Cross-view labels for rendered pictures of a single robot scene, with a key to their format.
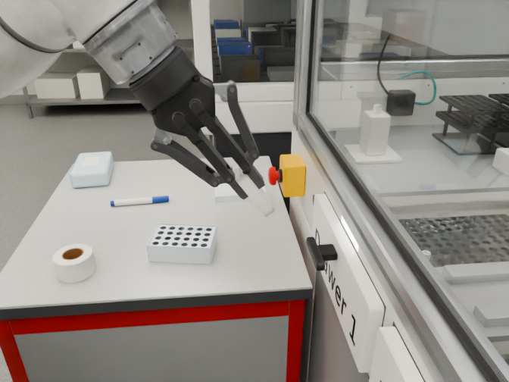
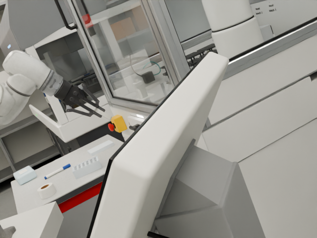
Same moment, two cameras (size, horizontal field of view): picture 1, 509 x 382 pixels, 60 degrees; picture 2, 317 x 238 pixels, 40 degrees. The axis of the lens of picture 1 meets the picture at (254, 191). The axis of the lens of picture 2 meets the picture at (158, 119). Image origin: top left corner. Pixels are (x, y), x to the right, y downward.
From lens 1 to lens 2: 1.20 m
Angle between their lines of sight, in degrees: 17
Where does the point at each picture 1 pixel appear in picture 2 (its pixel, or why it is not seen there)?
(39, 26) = (28, 88)
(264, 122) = (98, 120)
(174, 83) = (67, 88)
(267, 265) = not seen: hidden behind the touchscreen
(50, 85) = not seen: outside the picture
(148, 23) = (55, 75)
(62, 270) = (44, 192)
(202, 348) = not seen: hidden behind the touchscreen
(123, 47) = (52, 83)
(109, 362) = (79, 226)
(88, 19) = (41, 80)
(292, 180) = (119, 123)
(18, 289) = (29, 208)
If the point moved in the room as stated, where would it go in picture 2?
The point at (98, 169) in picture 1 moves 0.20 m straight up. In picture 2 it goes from (29, 171) to (12, 135)
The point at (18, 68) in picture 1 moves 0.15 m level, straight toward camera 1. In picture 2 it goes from (21, 104) to (40, 100)
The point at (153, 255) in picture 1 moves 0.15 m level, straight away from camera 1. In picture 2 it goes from (77, 175) to (65, 170)
